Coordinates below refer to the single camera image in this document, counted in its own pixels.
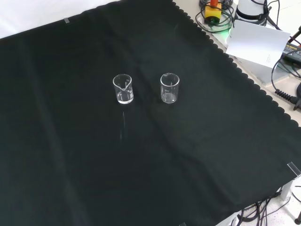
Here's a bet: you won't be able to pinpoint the yellow stop button box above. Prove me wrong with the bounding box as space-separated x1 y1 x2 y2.
204 0 222 25

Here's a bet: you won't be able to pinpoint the pale board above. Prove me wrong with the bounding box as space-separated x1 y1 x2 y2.
225 19 291 69

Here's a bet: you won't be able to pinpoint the coiled black cable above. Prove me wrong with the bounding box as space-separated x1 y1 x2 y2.
270 49 301 105

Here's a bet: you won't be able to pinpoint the black floor cables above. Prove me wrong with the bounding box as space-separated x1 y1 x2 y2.
231 186 301 226

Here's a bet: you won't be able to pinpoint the clear glass beaker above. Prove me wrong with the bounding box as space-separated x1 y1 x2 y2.
160 73 180 105
112 73 135 105

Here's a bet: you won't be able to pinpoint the black cable bundle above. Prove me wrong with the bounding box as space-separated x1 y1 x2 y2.
194 0 236 34

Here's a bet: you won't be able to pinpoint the black power adapter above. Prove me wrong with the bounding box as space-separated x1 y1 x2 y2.
281 39 301 63

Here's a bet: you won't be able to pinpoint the white bench frame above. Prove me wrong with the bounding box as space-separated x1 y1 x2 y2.
280 173 301 224

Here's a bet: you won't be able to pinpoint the black bench cloth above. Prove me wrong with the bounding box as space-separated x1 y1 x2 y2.
0 0 301 226

